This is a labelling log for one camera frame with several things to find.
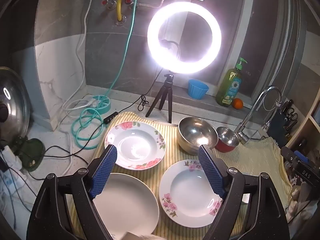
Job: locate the black mini tripod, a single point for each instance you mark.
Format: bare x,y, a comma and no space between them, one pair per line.
168,80

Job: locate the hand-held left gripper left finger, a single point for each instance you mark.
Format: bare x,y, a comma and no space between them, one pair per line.
105,172

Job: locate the yellow striped towel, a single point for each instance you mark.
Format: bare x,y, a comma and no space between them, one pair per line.
172,155

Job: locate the plain white plate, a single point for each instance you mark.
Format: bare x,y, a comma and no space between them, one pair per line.
130,205

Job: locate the orange fruit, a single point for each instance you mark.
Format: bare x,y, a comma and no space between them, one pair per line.
237,103

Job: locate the blue printed plastic bag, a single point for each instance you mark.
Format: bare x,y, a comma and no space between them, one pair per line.
10,182

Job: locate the white floral deep plate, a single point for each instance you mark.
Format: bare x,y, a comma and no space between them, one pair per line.
190,195
140,142

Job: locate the black knife holder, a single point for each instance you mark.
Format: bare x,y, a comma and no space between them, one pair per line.
282,122

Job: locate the wooden shelf unit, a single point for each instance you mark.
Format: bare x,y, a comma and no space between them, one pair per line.
312,127

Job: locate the large stainless steel bowl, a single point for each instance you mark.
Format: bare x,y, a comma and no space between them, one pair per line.
195,130

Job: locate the dark green dish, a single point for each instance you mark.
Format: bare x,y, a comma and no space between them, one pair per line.
32,152

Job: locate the green dish soap bottle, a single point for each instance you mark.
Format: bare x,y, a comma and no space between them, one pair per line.
228,90

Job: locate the chrome kitchen faucet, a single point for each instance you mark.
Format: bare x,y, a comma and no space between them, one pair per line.
252,110

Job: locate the small red steel bowl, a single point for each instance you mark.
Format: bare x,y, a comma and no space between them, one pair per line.
226,136

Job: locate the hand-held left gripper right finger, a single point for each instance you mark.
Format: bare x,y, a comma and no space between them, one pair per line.
212,172

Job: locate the stainless steel pot lid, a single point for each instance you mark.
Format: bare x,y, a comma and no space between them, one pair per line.
12,97

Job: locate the blue ribbed cup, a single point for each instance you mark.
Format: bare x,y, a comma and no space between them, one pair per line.
197,90

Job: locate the teal round power strip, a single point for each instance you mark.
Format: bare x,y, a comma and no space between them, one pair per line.
103,106

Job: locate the white power adapter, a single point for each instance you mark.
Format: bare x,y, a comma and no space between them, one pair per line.
10,158

